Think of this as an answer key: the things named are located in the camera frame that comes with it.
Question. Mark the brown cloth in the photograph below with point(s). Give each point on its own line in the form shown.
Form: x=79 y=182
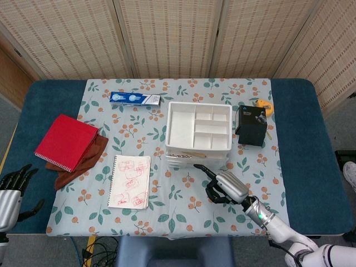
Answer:
x=83 y=167

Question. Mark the black cardboard box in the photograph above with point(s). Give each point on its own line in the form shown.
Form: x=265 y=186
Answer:
x=250 y=128

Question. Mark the clear plastic storage box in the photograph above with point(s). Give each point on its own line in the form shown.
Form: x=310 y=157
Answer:
x=217 y=158

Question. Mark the red spiral notebook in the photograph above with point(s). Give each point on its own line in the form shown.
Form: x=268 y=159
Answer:
x=65 y=140

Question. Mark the blue padded chair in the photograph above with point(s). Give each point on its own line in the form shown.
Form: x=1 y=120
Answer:
x=175 y=250

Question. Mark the yellow tape measure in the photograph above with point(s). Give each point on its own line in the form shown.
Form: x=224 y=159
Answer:
x=267 y=107

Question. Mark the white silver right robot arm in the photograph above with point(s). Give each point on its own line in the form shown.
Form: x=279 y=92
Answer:
x=281 y=233

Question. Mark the wooden door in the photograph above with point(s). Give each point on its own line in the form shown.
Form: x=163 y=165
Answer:
x=12 y=80

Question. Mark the blue white toothpaste box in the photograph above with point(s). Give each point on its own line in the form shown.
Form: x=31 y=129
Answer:
x=133 y=98

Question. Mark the white drawer organizer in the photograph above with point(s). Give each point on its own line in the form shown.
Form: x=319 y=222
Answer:
x=182 y=128

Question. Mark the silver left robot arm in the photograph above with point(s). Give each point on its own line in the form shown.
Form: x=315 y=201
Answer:
x=2 y=247

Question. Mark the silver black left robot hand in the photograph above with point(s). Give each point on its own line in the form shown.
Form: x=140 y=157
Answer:
x=7 y=198

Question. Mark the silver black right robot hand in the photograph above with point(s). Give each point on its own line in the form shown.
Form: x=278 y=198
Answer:
x=231 y=185

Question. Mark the blue table cover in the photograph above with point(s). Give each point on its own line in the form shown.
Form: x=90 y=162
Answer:
x=306 y=133

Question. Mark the woven bamboo screen panel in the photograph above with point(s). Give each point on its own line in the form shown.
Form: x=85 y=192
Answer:
x=69 y=36
x=169 y=36
x=261 y=36
x=333 y=55

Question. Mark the white notebook with red drawings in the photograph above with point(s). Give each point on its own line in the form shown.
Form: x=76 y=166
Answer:
x=129 y=182

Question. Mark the white shoe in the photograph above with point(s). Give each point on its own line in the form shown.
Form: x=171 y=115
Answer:
x=350 y=176

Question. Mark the floral print tablecloth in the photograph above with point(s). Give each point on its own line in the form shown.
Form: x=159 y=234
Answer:
x=178 y=211

